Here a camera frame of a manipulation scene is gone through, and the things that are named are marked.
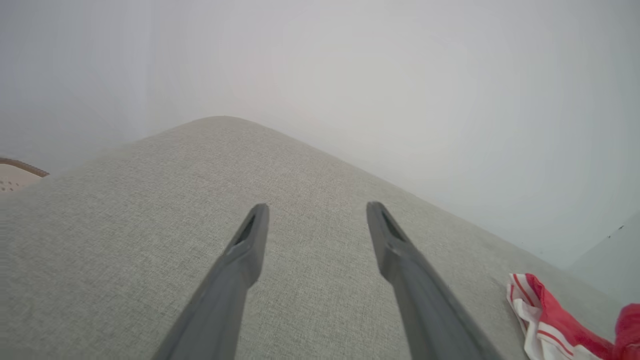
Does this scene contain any beige laundry basket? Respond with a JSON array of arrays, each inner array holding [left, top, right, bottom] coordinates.
[[0, 157, 50, 194]]

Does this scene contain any red garment with white sleeves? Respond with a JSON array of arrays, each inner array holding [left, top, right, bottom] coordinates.
[[506, 273, 640, 360]]

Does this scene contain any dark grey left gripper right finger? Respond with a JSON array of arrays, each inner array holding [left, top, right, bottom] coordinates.
[[366, 201, 504, 360]]

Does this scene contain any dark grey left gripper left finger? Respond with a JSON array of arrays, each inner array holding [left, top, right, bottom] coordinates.
[[151, 203, 270, 360]]

